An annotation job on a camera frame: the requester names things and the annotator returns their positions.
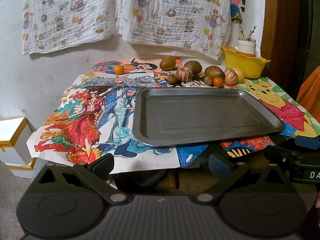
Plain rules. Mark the yellow lemon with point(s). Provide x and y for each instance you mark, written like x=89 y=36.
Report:
x=240 y=74

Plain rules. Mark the anime warriors drawing poster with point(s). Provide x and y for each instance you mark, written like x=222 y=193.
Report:
x=96 y=118

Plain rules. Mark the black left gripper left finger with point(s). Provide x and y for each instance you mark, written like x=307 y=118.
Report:
x=94 y=177

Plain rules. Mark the small orange tangerine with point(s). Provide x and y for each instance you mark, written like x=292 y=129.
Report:
x=119 y=70
x=218 y=82

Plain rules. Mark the small brown kiwi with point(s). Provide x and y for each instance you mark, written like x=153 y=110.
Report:
x=171 y=79
x=208 y=81

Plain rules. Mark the grey metal tray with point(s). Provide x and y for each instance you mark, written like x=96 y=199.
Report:
x=179 y=116

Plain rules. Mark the orange cloth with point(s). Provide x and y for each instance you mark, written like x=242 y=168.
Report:
x=309 y=94

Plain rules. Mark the wooden door frame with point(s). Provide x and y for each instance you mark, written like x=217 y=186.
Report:
x=279 y=42

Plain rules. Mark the white orange plastic cup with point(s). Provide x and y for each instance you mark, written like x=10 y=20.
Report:
x=246 y=47

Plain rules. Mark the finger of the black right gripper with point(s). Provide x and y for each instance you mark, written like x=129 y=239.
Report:
x=271 y=154
x=308 y=142

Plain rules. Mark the dry twig plant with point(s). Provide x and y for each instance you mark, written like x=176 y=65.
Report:
x=250 y=34

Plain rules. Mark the winnie the pooh drawing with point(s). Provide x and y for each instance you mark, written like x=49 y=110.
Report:
x=297 y=120

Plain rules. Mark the yellow fruit in bowl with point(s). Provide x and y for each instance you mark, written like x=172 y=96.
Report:
x=232 y=49

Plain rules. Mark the brown green mango fruit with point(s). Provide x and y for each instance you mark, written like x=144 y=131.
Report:
x=214 y=71

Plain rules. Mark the brown sapodilla fruit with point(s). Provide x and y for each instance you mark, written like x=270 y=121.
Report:
x=194 y=66
x=168 y=63

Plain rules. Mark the left printed muslin cloth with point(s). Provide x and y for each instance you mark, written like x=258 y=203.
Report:
x=52 y=25

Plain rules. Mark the striped pepino melon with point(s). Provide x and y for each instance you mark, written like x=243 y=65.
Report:
x=184 y=74
x=231 y=77

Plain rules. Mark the right printed muslin cloth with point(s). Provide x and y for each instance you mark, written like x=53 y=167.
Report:
x=197 y=25

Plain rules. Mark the cartoon characters drawing poster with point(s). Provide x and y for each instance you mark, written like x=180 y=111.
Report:
x=150 y=72

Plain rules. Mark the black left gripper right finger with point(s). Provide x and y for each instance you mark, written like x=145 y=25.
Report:
x=228 y=175

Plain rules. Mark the yellow plastic bowl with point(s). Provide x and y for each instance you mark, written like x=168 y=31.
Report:
x=251 y=66

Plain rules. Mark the white gold box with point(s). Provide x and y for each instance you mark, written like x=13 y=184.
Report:
x=14 y=150

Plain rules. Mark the printed muslin cloth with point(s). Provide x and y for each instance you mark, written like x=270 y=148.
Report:
x=197 y=25
x=52 y=25

